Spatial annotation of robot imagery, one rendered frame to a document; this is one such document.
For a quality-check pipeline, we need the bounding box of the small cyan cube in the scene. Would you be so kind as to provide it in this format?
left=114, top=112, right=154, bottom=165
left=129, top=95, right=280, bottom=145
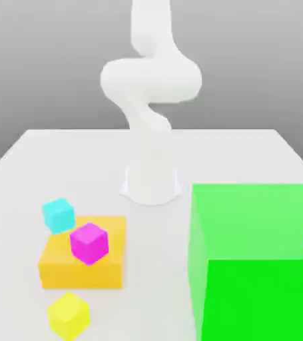
left=41, top=197, right=77, bottom=236

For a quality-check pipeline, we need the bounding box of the large orange box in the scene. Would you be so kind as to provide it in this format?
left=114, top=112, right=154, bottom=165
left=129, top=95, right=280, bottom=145
left=37, top=215, right=127, bottom=290

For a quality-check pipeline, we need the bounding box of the small yellow cube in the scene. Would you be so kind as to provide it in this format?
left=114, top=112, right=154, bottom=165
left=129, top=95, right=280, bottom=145
left=47, top=290, right=91, bottom=341

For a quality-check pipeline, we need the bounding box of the large green box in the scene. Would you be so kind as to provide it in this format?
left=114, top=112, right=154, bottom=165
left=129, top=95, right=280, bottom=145
left=187, top=182, right=303, bottom=341

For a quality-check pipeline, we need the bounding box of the small magenta cube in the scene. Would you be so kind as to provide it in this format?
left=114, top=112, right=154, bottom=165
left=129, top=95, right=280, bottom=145
left=69, top=222, right=110, bottom=267

